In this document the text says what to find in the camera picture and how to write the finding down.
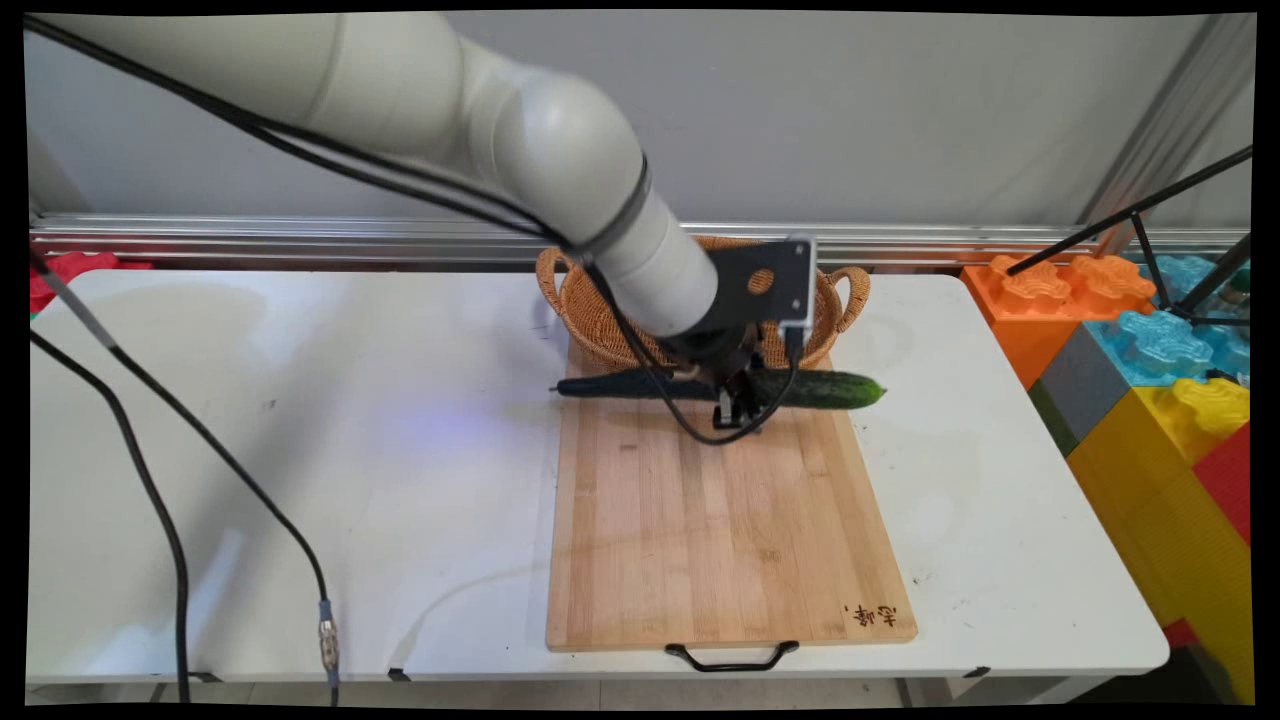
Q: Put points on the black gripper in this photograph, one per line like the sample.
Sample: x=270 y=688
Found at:
x=715 y=352

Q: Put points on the long green cucumber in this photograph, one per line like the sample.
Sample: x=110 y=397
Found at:
x=830 y=388

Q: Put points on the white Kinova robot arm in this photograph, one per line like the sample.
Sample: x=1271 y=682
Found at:
x=420 y=85

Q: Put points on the wooden cutting board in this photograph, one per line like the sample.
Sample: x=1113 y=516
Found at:
x=720 y=530

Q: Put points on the woven wicker basket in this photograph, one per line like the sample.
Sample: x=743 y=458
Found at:
x=590 y=310

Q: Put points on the orange giant building block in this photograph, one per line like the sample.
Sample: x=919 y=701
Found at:
x=1030 y=310

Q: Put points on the grey giant building block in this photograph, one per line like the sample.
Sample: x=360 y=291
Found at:
x=1085 y=385

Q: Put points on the blue giant building block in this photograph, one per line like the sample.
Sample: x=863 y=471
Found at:
x=1160 y=345

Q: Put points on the yellow giant building block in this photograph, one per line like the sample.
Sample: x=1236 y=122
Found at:
x=1160 y=500

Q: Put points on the black tripod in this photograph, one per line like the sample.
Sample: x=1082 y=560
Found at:
x=1150 y=205

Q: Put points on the red giant building block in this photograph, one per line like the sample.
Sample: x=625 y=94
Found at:
x=1228 y=480

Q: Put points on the red flat building block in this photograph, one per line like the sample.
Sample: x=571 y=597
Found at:
x=80 y=268

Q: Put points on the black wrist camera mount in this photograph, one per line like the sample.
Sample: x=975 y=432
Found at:
x=770 y=282

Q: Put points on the aluminium rail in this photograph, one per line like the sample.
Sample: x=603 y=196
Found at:
x=300 y=240

